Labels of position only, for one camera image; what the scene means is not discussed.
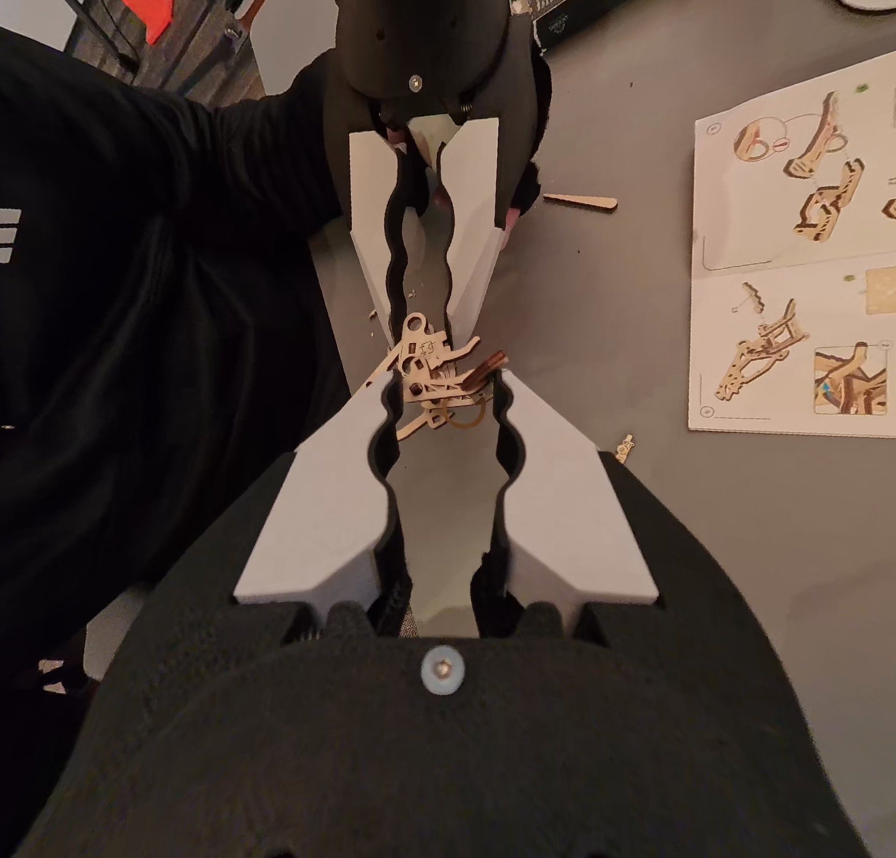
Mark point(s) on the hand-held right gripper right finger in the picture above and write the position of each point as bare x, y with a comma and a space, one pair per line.
574, 522

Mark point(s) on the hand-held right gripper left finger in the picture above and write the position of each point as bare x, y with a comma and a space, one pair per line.
322, 508

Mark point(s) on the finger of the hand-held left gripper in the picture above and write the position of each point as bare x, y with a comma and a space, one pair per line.
479, 193
367, 193

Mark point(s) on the wooden model lever assembly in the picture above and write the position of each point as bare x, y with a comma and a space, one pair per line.
420, 350

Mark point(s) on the person's left forearm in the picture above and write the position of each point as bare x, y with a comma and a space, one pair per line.
266, 158

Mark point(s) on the person's left hand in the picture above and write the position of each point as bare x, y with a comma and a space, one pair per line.
510, 232

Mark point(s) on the small toothed wooden part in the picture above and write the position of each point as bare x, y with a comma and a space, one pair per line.
625, 447

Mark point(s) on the wooden wedge stick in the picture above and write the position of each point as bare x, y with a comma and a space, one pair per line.
581, 201

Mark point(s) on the open instruction booklet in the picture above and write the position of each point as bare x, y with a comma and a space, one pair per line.
784, 242

